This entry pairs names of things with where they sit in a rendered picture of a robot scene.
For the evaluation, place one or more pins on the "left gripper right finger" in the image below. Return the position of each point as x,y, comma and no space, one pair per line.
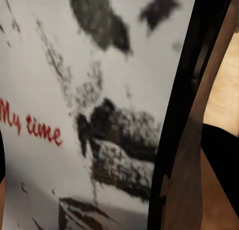
222,151

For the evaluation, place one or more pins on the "countertop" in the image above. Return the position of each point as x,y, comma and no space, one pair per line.
222,110

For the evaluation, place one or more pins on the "bottle of coffee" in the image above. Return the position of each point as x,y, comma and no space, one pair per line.
101,110

